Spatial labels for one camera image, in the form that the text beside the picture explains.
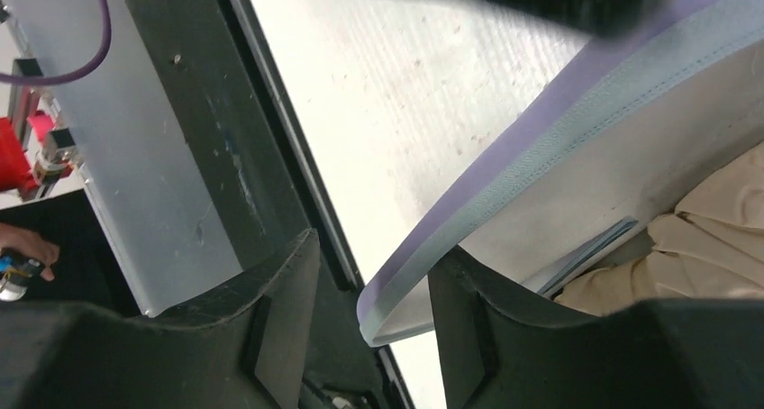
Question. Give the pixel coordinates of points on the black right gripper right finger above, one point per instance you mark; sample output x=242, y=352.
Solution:
x=503, y=346

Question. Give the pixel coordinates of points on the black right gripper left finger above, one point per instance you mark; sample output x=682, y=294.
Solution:
x=241, y=344

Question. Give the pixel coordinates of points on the beige folded umbrella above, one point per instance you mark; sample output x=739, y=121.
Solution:
x=711, y=246

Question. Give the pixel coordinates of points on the person hand at edge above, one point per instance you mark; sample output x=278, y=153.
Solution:
x=32, y=245

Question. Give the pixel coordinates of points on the red fixture block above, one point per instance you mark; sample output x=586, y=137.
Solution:
x=16, y=172

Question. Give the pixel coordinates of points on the aluminium front rail frame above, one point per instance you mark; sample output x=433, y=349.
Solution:
x=139, y=173

